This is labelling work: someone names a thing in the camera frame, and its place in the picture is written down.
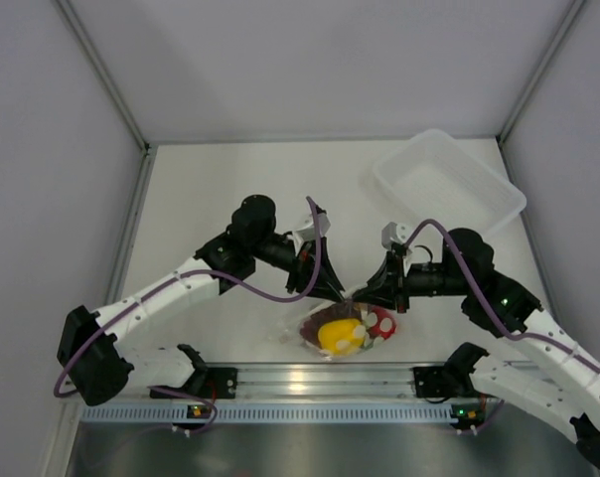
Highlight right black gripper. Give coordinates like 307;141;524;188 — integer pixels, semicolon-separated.
353;251;471;314

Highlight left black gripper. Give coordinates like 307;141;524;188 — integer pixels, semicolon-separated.
250;233;346;304

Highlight clear zip top bag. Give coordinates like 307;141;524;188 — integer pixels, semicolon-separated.
269;298;399;361

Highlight purple fake grapes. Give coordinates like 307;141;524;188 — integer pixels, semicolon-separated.
299;302;361;346

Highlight yellow fake bell pepper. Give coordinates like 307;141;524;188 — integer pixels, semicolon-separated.
318;318;367;356

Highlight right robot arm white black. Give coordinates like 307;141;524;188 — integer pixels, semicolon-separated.
353;221;600;470

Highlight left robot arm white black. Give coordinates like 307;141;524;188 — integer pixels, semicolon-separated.
54;195;344;406

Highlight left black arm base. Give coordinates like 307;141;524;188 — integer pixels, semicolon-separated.
166;367;238;400

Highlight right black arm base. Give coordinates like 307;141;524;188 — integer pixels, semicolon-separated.
412;366;458;403

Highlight red fake strawberry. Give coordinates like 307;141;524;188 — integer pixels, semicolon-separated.
363;306;397;342

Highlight white plastic basket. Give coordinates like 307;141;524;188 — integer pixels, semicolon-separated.
372;129;526;239

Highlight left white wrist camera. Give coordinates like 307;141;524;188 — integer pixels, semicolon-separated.
291;206;331;248

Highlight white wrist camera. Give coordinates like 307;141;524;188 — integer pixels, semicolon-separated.
291;206;331;248
380;222;412;258

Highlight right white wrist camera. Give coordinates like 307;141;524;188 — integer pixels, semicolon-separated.
380;222;412;258

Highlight aluminium mounting rail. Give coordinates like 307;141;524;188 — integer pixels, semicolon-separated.
61;361;549;401

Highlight white slotted cable duct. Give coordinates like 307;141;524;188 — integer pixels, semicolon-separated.
81;402;466;424

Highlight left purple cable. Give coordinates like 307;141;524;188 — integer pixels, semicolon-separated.
55;196;330;398

